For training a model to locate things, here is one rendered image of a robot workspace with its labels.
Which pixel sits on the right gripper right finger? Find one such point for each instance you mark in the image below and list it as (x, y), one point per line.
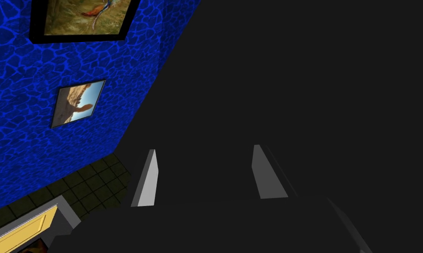
(269, 179)

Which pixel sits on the black framed bird painting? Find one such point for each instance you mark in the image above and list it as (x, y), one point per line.
(87, 17)

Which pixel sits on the yellow cabinet with grey top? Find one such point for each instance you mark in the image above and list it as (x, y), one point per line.
(23, 230)

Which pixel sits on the desert landscape picture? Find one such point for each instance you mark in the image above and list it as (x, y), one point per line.
(78, 103)

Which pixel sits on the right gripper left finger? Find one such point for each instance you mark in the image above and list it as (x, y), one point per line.
(149, 186)

